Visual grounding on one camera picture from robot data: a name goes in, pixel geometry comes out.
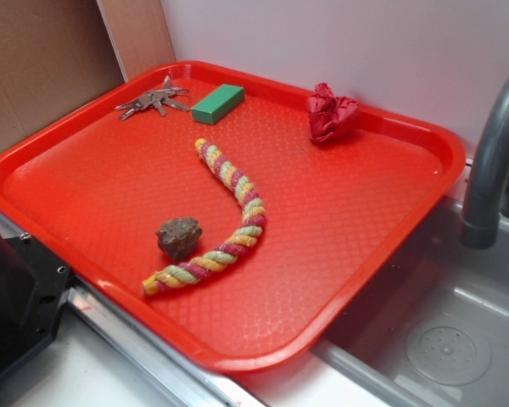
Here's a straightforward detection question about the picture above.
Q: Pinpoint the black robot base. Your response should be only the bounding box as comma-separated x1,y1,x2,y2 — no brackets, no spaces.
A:
0,235,72,381

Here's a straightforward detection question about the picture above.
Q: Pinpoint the red plastic tray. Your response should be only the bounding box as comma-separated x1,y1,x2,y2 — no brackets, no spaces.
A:
0,62,465,373

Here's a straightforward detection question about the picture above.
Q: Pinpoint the brown rock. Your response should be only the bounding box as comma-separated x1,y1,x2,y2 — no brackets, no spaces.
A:
155,217,203,263

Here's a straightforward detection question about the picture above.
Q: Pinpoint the green rectangular block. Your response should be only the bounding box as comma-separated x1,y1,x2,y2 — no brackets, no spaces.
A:
191,84,245,125

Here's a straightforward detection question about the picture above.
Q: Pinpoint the bunch of silver keys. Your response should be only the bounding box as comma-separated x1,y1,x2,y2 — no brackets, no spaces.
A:
115,75,191,121

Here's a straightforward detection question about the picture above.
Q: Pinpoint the light wooden board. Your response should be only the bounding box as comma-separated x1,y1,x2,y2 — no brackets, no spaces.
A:
97,0,176,81

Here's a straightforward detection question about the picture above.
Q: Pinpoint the grey sink basin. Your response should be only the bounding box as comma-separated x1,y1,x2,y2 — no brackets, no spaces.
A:
313,199,509,406

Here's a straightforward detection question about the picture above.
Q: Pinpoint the grey faucet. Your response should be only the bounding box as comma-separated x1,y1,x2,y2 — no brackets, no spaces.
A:
459,78,509,249

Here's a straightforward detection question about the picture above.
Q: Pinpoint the brown cardboard panel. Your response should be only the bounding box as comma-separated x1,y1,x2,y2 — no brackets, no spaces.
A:
0,1,123,153

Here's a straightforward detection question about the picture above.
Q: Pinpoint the multicolour twisted rope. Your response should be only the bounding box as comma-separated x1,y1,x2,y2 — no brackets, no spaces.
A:
142,137,267,298

